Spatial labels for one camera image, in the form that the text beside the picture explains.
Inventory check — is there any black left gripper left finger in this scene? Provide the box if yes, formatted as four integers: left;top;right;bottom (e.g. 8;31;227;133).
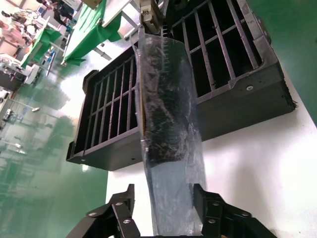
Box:
66;183;141;238

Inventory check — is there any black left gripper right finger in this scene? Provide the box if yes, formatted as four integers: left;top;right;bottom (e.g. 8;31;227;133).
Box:
193;183;275;238

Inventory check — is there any translucent antistatic bag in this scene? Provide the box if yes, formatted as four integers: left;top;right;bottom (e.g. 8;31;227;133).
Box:
132;33;208;236

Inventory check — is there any graphics card with metal bracket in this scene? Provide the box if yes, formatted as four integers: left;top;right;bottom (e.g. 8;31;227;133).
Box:
135;0;196;166

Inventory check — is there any black slotted plastic container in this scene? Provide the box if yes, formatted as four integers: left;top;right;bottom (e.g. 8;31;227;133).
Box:
66;0;297;172

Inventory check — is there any white equipment cart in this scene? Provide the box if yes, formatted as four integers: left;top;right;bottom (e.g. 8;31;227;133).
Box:
0;53;42;87

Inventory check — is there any green cloth covered table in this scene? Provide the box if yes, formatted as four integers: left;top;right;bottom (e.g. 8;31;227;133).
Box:
61;0;122;66
21;26;62;69

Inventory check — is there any white table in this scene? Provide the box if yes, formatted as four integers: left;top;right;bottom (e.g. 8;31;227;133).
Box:
103;0;143;42

